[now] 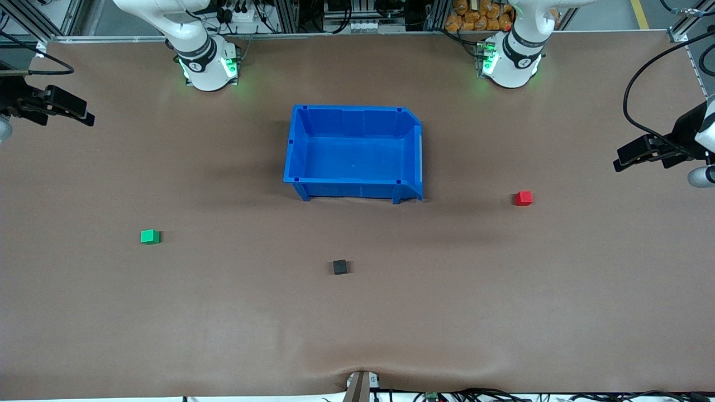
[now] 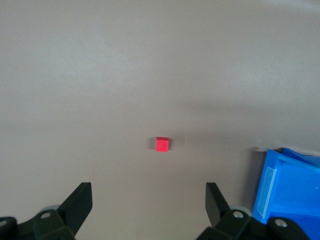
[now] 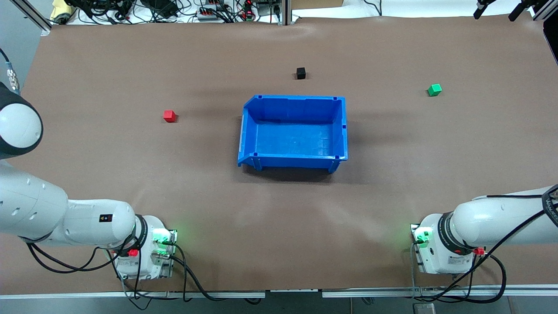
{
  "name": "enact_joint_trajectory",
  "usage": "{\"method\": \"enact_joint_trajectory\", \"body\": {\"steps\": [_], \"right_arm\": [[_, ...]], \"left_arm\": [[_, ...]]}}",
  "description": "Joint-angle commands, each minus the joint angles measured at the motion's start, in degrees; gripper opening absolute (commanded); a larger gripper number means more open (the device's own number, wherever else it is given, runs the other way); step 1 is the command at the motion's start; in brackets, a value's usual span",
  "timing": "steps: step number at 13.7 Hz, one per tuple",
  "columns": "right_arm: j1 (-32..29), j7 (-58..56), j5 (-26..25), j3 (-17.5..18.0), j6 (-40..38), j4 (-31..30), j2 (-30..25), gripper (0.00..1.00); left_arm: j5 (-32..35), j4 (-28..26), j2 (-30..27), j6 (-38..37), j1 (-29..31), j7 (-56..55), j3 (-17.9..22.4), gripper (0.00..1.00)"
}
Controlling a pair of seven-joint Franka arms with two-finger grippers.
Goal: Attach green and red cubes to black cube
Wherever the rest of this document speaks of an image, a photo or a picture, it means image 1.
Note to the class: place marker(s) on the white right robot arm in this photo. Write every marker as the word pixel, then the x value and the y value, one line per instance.
pixel 204 67

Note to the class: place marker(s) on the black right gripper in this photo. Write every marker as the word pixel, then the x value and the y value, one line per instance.
pixel 12 97

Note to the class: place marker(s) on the black box device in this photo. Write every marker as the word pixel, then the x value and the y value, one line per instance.
pixel 338 5

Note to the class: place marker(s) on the small black cube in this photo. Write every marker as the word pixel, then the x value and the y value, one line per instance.
pixel 340 267

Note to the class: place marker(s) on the small red cube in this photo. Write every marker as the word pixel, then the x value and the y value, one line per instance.
pixel 523 197

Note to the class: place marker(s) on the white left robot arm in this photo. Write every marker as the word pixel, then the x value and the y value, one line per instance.
pixel 514 61

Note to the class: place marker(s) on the small green circuit board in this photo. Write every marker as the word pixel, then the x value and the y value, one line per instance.
pixel 431 396

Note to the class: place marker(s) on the white power strip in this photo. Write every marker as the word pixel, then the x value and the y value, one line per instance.
pixel 240 14

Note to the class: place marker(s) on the orange packets pile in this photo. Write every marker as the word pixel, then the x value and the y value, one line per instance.
pixel 480 14

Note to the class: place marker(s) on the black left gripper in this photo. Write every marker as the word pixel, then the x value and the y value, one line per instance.
pixel 685 135

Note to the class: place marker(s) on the blue plastic storage bin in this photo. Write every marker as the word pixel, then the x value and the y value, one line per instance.
pixel 352 156

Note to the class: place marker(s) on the aluminium frame post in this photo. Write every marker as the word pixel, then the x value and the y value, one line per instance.
pixel 71 17
pixel 684 25

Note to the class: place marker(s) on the aluminium table edge rail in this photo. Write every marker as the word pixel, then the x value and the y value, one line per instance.
pixel 335 34

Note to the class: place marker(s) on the small green cube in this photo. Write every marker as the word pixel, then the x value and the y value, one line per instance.
pixel 149 237

